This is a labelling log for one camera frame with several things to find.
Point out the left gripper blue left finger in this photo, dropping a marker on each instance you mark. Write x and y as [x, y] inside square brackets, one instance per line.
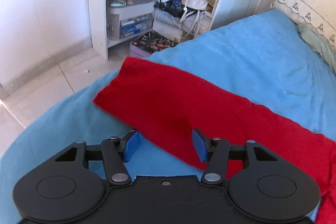
[116, 152]

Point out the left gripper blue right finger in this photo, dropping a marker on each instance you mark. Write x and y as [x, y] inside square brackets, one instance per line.
[213, 151]

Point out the red knit sweater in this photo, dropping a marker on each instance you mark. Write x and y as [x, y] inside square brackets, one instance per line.
[165, 104]

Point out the blue bed sheet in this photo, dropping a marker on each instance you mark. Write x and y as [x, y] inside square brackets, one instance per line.
[261, 58]

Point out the floral storage box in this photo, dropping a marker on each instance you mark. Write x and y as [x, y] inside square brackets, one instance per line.
[145, 45]

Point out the clear plastic drawer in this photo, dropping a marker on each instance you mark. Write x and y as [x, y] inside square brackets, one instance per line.
[135, 25]

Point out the green pillow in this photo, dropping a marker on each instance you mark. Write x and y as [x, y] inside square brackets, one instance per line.
[318, 43]

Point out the beige handbag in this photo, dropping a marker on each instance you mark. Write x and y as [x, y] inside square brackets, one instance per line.
[199, 8]

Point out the cream quilted headboard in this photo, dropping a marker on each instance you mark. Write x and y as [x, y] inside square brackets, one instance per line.
[319, 14]

